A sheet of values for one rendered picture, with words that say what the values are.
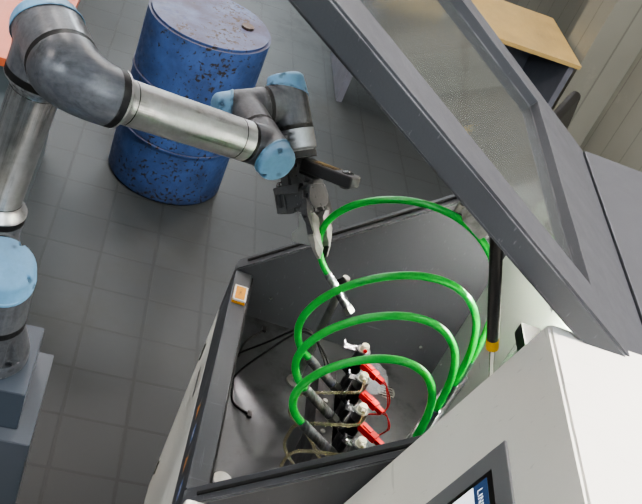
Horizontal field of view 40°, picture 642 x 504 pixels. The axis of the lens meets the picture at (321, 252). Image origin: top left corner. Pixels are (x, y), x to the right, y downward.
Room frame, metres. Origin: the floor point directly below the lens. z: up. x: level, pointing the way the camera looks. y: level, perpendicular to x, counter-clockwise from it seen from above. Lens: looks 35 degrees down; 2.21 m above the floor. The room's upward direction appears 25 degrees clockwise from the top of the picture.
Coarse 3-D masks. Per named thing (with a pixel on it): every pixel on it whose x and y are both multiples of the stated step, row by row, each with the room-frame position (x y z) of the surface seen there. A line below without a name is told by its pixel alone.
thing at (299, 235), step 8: (312, 216) 1.44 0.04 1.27; (304, 224) 1.44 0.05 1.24; (296, 232) 1.44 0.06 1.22; (304, 232) 1.44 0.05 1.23; (296, 240) 1.44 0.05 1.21; (304, 240) 1.43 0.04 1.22; (312, 240) 1.42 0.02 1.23; (320, 240) 1.43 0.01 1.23; (312, 248) 1.42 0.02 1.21; (320, 248) 1.43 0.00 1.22; (320, 256) 1.42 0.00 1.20
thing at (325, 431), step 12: (312, 384) 1.37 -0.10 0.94; (324, 384) 1.34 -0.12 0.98; (324, 396) 1.31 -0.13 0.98; (312, 408) 1.29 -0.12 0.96; (312, 420) 1.25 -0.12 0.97; (324, 420) 1.25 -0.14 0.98; (324, 432) 1.21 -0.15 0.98; (300, 444) 1.24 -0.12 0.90; (300, 456) 1.20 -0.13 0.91; (312, 456) 1.15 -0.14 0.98; (324, 456) 1.16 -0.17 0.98
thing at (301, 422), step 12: (348, 360) 1.09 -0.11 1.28; (360, 360) 1.09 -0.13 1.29; (372, 360) 1.09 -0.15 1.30; (384, 360) 1.09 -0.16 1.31; (396, 360) 1.10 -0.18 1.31; (408, 360) 1.10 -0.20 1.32; (312, 372) 1.08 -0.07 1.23; (324, 372) 1.08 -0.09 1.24; (420, 372) 1.10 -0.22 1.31; (300, 384) 1.07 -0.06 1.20; (432, 384) 1.11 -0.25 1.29; (432, 396) 1.11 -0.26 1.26; (432, 408) 1.11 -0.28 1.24; (300, 420) 1.08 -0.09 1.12; (312, 432) 1.08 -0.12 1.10; (420, 432) 1.11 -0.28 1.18; (324, 444) 1.09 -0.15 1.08
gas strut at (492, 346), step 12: (492, 240) 1.01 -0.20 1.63; (492, 252) 1.01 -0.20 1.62; (492, 264) 1.01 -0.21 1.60; (492, 276) 1.02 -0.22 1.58; (492, 288) 1.02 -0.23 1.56; (492, 300) 1.02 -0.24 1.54; (492, 312) 1.02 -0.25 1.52; (492, 324) 1.03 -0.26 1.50; (492, 336) 1.03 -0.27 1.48; (492, 348) 1.03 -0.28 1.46; (492, 360) 1.04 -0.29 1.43; (492, 372) 1.05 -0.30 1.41
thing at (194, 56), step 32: (160, 0) 3.17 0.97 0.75; (192, 0) 3.29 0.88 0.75; (224, 0) 3.43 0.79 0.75; (160, 32) 3.00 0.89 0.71; (192, 32) 3.03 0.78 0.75; (224, 32) 3.15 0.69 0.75; (256, 32) 3.27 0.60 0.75; (160, 64) 2.99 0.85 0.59; (192, 64) 2.98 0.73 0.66; (224, 64) 3.02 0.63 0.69; (256, 64) 3.15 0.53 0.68; (192, 96) 2.99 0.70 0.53; (128, 128) 3.01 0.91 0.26; (128, 160) 3.00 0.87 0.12; (160, 160) 2.98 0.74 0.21; (192, 160) 3.02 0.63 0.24; (224, 160) 3.17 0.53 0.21; (160, 192) 2.98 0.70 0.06; (192, 192) 3.05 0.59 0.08
